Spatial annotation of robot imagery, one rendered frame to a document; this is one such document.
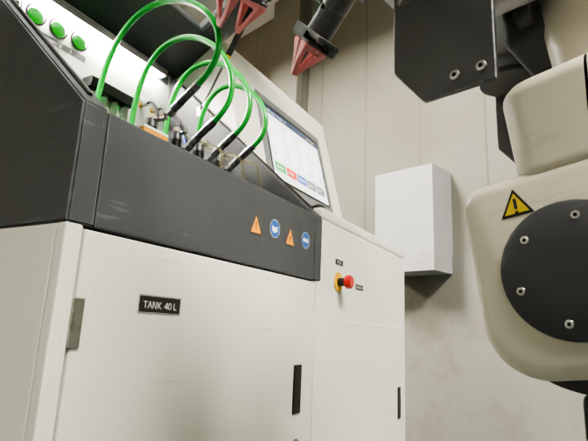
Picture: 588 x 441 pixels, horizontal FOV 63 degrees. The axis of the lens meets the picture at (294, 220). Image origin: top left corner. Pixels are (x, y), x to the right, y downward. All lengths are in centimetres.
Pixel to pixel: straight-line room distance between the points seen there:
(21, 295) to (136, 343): 16
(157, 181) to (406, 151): 243
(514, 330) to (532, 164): 13
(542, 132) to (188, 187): 54
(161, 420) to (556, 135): 62
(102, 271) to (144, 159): 18
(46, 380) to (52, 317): 7
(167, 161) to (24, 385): 36
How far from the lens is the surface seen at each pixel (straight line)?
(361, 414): 145
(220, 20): 107
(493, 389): 264
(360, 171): 322
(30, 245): 69
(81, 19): 144
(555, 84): 45
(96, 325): 67
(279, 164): 159
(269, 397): 100
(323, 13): 108
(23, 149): 77
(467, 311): 268
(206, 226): 83
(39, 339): 65
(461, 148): 288
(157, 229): 74
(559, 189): 42
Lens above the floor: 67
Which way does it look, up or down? 13 degrees up
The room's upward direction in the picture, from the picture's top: 3 degrees clockwise
